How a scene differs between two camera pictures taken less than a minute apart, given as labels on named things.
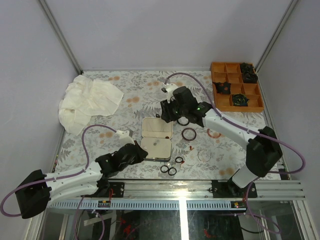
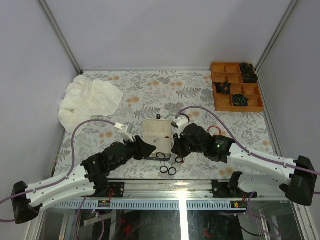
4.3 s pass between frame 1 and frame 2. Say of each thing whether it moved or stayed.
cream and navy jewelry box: stayed
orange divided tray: stayed
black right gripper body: moved
